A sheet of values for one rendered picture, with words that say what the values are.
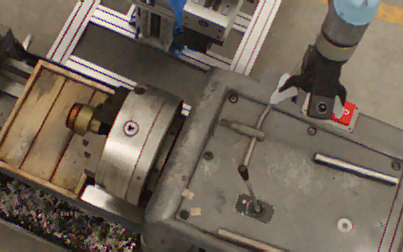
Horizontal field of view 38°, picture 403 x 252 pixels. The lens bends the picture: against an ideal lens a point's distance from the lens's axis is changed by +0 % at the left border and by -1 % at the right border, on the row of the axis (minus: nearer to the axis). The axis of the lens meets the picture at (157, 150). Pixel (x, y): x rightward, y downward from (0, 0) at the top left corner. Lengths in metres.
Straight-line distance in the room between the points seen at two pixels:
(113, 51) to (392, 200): 1.56
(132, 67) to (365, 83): 1.16
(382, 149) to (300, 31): 1.63
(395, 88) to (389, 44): 0.24
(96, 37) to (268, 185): 1.49
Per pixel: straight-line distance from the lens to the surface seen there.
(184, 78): 2.60
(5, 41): 1.93
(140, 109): 1.44
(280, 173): 1.41
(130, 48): 2.66
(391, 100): 3.04
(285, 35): 3.02
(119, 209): 1.74
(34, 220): 2.05
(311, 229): 1.40
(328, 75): 1.16
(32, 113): 1.84
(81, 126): 1.56
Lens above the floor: 2.57
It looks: 73 degrees down
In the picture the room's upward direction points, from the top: 7 degrees clockwise
